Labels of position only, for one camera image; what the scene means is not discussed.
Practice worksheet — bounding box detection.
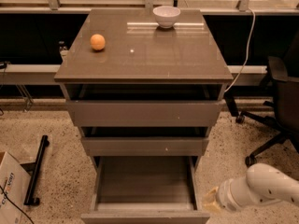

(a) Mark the black cable on box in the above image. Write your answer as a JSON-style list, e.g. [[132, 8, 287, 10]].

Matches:
[[0, 184, 36, 224]]

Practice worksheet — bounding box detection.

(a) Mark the cardboard box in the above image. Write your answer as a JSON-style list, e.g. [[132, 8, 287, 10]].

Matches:
[[0, 151, 30, 224]]

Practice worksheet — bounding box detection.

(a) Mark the white bowl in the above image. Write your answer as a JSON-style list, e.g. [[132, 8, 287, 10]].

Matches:
[[153, 6, 180, 28]]

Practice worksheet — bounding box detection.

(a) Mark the black metal stand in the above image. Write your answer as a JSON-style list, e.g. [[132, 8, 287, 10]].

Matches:
[[21, 135, 50, 206]]

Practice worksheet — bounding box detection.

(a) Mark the black office chair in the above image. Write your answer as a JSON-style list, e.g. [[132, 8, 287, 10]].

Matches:
[[224, 33, 299, 167]]

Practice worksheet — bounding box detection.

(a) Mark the grey drawer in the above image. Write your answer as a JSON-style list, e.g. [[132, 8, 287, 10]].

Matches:
[[81, 156, 209, 224], [64, 84, 226, 128], [81, 127, 208, 156]]

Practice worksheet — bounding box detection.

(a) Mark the grey bottom drawer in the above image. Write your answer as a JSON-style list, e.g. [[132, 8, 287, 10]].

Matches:
[[81, 156, 209, 224]]

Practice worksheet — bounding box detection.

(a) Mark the grey top drawer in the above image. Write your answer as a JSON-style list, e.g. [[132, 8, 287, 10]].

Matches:
[[64, 84, 226, 128]]

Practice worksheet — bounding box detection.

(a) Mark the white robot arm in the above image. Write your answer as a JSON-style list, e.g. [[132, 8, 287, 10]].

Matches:
[[203, 163, 299, 213]]

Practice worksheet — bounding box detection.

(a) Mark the white cable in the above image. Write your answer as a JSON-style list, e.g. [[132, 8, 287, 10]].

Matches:
[[223, 8, 256, 93]]

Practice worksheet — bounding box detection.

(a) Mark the orange ball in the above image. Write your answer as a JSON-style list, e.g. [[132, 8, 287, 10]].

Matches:
[[90, 34, 106, 50]]

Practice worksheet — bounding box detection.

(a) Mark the grey middle drawer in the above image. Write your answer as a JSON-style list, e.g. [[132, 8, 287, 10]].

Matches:
[[81, 127, 208, 156]]

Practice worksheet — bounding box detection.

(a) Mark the grey drawer cabinet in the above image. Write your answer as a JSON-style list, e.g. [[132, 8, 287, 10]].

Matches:
[[53, 8, 235, 173]]

